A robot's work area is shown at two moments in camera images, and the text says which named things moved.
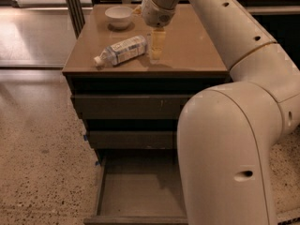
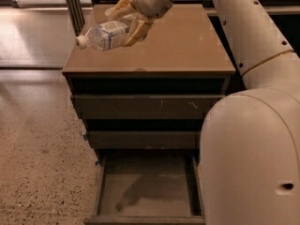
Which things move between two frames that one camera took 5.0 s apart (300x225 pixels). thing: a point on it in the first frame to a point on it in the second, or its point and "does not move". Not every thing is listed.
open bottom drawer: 139,187 does not move
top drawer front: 130,106 does not move
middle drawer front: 131,140 does not move
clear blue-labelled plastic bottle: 121,52 to 108,35
